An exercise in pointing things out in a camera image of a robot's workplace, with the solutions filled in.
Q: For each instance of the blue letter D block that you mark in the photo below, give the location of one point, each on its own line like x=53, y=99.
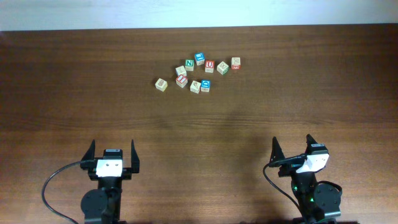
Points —
x=205, y=85

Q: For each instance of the block with number one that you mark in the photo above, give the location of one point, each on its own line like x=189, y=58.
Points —
x=181, y=71

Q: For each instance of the red letter I block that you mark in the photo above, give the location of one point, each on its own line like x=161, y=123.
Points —
x=181, y=81

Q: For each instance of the green letter N block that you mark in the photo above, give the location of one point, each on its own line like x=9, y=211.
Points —
x=189, y=65

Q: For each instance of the blue topped block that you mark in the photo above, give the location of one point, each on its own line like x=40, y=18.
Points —
x=199, y=58

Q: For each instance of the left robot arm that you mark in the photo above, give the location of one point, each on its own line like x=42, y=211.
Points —
x=103, y=204

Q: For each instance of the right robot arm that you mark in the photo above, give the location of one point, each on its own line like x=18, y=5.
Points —
x=317, y=201

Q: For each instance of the plain top red-sided block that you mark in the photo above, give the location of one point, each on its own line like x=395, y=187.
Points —
x=235, y=63

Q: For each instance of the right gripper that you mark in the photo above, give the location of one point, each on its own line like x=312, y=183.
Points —
x=288, y=167

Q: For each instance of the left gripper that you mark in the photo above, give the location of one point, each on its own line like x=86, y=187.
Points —
x=86, y=162

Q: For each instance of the plain top green-edged block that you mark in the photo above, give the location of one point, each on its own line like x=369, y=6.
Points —
x=222, y=67

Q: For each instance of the red letter U block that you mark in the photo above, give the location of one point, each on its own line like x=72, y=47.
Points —
x=209, y=66

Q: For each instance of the ice cream cone block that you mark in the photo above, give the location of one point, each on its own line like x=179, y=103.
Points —
x=195, y=87

